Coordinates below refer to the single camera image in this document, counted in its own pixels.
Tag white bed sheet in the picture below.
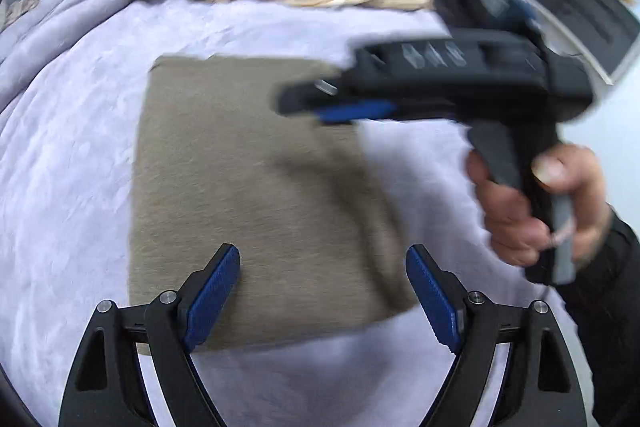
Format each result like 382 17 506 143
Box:
0 0 591 427

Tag person's right hand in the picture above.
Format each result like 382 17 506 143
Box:
467 144 613 268

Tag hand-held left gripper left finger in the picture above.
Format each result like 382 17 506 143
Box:
57 243 242 427

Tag beige towel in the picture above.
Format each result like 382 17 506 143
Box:
127 54 421 353

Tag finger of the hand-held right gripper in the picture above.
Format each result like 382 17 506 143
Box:
275 77 361 115
315 101 398 125

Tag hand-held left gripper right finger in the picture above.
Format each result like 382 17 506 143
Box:
405 244 588 427

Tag black cabinet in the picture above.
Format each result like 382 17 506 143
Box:
512 0 640 82

